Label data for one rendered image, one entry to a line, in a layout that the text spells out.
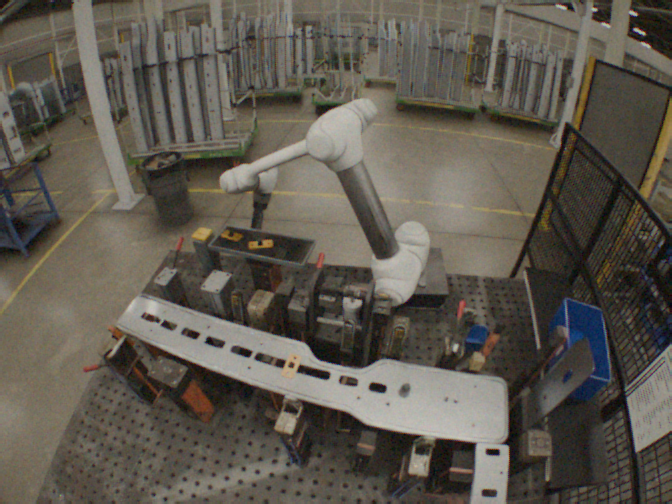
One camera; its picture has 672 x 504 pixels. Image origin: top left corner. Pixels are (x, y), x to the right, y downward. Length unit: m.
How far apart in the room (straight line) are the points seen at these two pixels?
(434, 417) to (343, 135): 0.85
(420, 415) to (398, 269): 0.54
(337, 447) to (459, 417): 0.45
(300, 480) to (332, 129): 1.13
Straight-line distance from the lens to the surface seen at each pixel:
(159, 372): 1.07
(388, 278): 1.21
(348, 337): 1.00
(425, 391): 0.98
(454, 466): 0.95
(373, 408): 0.94
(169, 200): 3.47
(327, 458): 1.19
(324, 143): 0.96
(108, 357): 1.16
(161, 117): 5.23
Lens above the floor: 1.86
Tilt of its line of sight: 40 degrees down
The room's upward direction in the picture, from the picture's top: straight up
